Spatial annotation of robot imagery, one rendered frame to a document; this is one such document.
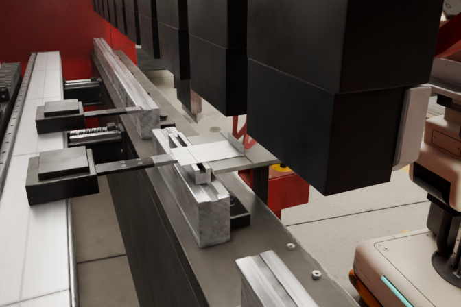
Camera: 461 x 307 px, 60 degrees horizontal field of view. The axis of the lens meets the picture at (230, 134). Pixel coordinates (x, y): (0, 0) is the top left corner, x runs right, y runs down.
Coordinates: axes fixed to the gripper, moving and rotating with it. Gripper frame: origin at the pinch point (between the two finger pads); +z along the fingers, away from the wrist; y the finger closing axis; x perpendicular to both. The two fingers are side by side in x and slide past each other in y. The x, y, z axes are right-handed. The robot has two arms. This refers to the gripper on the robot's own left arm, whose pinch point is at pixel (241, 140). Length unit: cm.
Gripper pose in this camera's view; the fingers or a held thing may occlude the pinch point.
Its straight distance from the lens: 82.3
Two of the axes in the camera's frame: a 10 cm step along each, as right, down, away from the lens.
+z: -4.2, 8.9, 1.7
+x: 8.3, 3.0, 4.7
